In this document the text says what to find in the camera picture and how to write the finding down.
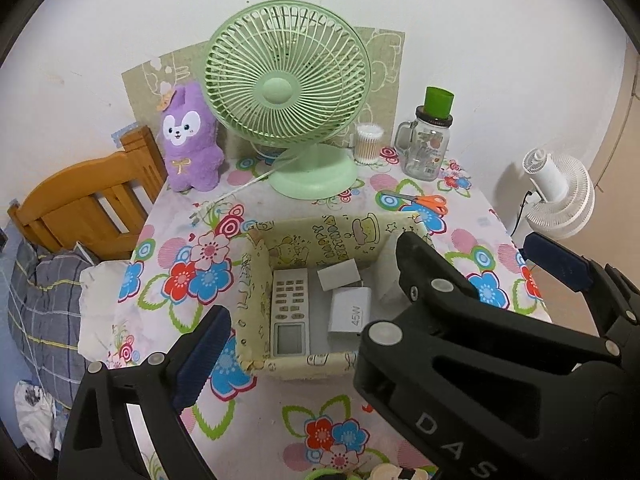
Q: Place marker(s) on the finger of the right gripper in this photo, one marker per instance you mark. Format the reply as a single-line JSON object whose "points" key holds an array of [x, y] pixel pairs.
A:
{"points": [[612, 298], [486, 393]]}

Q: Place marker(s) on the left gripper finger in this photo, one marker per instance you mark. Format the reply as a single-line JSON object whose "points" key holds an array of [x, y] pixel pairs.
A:
{"points": [[99, 441]]}

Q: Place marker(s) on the green rounded case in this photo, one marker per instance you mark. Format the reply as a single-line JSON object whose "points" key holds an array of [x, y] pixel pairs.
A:
{"points": [[330, 474]]}

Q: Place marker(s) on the white standing fan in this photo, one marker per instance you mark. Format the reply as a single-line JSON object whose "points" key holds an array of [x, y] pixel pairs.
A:
{"points": [[562, 198]]}

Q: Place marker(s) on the floral tablecloth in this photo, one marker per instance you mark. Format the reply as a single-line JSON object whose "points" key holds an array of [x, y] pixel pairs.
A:
{"points": [[187, 259]]}

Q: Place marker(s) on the grey plaid blanket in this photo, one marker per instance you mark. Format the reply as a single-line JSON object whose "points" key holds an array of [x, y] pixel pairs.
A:
{"points": [[44, 314]]}

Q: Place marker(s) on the white 45W charger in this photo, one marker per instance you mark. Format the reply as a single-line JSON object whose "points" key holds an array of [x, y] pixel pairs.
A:
{"points": [[350, 310]]}

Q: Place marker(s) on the small white adapter box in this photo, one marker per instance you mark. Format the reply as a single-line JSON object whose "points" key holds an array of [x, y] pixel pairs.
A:
{"points": [[339, 275]]}

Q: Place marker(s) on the white remote control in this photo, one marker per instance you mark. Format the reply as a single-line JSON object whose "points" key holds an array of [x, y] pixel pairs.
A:
{"points": [[290, 313]]}

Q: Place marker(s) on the glass mug jar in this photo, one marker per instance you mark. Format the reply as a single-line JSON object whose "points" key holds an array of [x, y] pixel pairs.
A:
{"points": [[422, 145]]}

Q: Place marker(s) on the green cup on jar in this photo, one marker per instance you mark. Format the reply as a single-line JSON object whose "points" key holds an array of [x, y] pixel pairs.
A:
{"points": [[438, 102]]}

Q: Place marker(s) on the cotton swab container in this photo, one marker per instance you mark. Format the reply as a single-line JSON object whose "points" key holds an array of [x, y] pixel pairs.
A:
{"points": [[368, 140]]}

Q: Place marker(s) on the purple plush bunny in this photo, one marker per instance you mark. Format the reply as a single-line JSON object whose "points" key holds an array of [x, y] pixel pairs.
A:
{"points": [[189, 131]]}

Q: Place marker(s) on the green desk fan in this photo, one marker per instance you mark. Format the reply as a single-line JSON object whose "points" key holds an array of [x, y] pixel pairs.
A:
{"points": [[289, 74]]}

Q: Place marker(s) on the orange handled scissors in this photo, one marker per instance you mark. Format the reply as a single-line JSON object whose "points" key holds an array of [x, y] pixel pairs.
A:
{"points": [[436, 203]]}

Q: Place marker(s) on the wooden bed frame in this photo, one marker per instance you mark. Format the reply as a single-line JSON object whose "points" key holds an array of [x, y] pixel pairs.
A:
{"points": [[93, 203]]}

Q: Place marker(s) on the cartoon poster on wall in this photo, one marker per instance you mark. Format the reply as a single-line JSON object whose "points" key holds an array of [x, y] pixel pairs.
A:
{"points": [[146, 83]]}

